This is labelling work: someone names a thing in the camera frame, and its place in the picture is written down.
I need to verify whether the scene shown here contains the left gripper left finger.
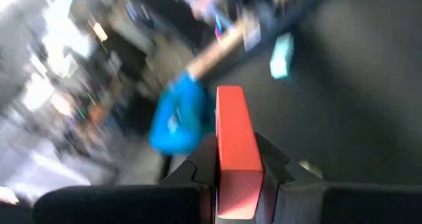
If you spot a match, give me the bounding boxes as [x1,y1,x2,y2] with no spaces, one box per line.
[32,134,218,224]

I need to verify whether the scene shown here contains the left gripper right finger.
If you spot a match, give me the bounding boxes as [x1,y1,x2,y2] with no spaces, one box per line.
[255,132,422,224]

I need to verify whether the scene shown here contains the red long block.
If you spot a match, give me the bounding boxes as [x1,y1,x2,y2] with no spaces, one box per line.
[216,85,264,220]

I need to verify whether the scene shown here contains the mint long block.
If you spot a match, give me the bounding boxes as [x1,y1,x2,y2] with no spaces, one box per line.
[269,32,295,80]

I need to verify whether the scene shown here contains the blue plastic bin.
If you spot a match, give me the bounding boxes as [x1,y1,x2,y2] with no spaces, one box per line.
[148,70,215,155]

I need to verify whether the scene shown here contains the black table mat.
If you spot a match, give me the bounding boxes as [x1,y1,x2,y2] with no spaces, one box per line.
[204,0,422,192]

